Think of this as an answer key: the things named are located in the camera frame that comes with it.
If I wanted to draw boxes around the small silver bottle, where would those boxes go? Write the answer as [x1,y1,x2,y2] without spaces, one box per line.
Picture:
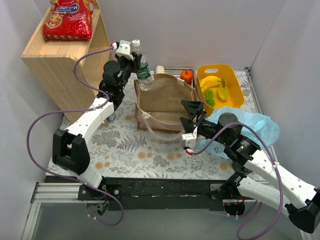
[107,113,116,122]

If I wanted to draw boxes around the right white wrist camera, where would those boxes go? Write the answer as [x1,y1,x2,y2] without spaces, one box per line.
[180,126,198,149]

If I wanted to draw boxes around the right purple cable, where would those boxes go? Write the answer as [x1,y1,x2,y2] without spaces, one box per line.
[184,121,285,240]

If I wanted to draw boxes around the green label bottle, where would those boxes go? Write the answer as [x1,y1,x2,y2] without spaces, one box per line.
[132,39,154,91]

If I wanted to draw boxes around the green vegetables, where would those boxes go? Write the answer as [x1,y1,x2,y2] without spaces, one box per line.
[203,89,216,108]

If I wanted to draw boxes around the yellow bananas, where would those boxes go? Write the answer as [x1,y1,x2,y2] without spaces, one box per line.
[199,75,222,94]

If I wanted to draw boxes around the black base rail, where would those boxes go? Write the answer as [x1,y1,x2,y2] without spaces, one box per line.
[77,177,246,216]

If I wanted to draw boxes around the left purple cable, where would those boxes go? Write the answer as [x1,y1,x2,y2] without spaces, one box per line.
[26,44,125,227]

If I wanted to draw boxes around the grey tape roll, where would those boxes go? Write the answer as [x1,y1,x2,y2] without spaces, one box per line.
[232,162,252,175]

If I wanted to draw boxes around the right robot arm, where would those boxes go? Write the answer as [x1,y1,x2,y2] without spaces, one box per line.
[180,100,320,234]

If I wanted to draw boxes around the small orange pumpkin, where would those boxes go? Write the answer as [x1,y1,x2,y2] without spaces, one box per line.
[180,69,194,83]

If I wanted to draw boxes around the red cookie snack packet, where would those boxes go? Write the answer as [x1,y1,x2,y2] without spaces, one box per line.
[42,0,96,41]

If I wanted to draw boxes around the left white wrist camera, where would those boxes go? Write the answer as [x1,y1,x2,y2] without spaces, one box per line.
[110,40,134,61]

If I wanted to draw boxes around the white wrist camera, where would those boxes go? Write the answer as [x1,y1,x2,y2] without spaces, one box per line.
[110,40,134,61]
[180,126,198,149]

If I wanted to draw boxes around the yellow star fruit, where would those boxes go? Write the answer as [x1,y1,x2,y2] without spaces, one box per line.
[217,86,230,102]

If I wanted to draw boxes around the white green leek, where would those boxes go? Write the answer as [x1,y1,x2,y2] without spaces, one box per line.
[155,65,165,74]

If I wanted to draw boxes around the wooden shelf unit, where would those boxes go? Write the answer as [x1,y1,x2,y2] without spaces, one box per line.
[21,2,114,111]

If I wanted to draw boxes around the brown paper tote bag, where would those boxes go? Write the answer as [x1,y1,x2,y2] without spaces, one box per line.
[134,73,198,142]

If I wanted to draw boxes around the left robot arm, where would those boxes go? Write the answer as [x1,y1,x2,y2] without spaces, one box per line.
[52,52,142,200]

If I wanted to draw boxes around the blue cartoon plastic bag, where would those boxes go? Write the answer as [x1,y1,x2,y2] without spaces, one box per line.
[195,106,280,159]

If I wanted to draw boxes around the purple cable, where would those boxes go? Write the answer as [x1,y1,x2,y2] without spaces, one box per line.
[26,44,125,227]
[184,121,285,240]

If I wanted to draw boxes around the yellow plastic basket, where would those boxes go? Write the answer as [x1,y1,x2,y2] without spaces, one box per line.
[196,64,245,116]

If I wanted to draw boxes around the floral table mat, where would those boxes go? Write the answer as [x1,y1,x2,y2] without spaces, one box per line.
[47,69,266,181]

